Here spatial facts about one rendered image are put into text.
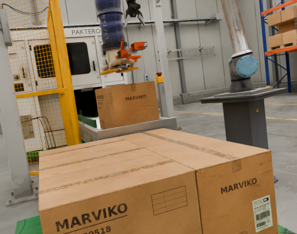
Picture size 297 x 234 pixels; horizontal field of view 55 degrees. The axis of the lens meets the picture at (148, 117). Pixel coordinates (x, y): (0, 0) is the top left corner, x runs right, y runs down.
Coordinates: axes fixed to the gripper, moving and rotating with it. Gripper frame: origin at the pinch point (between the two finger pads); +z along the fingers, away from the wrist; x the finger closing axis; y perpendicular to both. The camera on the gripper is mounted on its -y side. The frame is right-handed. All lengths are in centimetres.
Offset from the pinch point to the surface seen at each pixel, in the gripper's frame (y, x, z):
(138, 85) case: 28, -5, 43
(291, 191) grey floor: -47, -87, 135
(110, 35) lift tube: 50, 7, -4
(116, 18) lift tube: 49, -1, -19
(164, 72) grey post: 303, -160, 20
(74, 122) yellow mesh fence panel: 98, 44, 71
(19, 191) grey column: 92, 105, 127
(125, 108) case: 27, 9, 60
